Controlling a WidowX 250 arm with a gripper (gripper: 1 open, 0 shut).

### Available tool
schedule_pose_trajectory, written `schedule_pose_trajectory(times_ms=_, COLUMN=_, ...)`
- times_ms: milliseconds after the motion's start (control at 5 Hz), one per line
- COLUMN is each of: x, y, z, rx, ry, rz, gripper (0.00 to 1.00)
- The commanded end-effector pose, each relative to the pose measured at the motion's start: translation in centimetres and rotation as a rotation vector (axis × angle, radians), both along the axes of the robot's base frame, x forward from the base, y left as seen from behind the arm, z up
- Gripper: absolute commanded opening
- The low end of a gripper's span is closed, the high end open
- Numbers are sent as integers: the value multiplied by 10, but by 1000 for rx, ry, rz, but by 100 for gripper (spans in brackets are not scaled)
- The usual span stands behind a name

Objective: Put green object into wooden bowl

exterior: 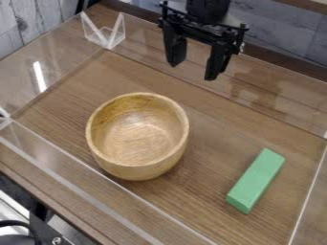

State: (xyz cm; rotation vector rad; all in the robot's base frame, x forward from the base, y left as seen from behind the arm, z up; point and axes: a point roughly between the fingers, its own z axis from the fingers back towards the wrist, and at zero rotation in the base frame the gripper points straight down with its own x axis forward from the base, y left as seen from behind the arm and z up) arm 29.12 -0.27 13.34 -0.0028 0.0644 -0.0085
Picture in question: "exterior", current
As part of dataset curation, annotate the black metal table bracket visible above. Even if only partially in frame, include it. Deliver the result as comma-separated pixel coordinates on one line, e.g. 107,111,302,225
29,203,64,245

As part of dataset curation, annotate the green rectangular block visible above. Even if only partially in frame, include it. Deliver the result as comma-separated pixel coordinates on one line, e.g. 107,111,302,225
226,148,284,214

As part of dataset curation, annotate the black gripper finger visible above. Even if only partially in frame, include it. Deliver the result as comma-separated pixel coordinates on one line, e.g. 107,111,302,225
204,42,231,80
163,22,187,67

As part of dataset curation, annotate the clear acrylic tray enclosure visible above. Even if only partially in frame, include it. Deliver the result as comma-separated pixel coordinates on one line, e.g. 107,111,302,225
0,8,327,245

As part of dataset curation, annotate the clear acrylic corner bracket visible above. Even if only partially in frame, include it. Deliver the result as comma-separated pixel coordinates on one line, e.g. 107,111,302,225
80,11,126,50

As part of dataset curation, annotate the black cable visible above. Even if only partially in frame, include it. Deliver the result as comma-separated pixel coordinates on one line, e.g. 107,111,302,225
0,219,37,245

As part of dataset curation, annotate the wooden bowl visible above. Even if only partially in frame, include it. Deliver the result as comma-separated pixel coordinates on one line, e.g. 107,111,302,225
86,92,191,181

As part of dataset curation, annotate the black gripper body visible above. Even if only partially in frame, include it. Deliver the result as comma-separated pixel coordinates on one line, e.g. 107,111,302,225
160,0,250,54

